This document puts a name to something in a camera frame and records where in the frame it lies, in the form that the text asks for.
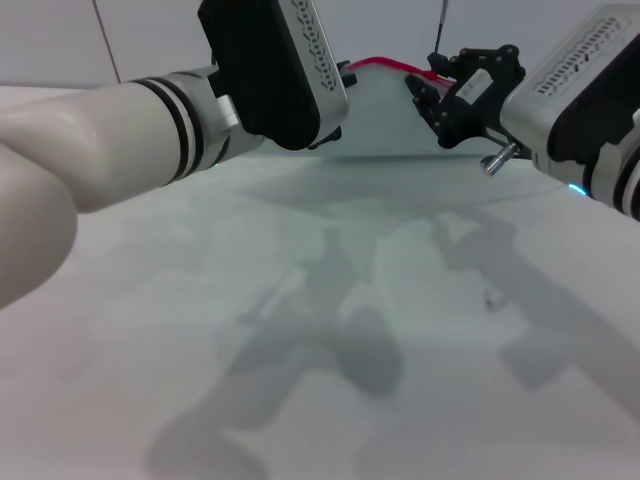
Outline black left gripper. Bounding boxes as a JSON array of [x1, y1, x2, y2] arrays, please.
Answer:
[[306, 60, 358, 151]]

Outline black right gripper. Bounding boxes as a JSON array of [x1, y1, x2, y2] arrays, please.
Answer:
[[404, 43, 527, 150]]

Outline clear red-zip document bag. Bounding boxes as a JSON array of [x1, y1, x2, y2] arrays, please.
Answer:
[[264, 55, 484, 164]]

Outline silver metal connector plug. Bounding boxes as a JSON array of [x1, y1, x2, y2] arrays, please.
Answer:
[[479, 141, 519, 177]]

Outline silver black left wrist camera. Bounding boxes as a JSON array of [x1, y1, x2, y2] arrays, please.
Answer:
[[196, 0, 351, 152]]

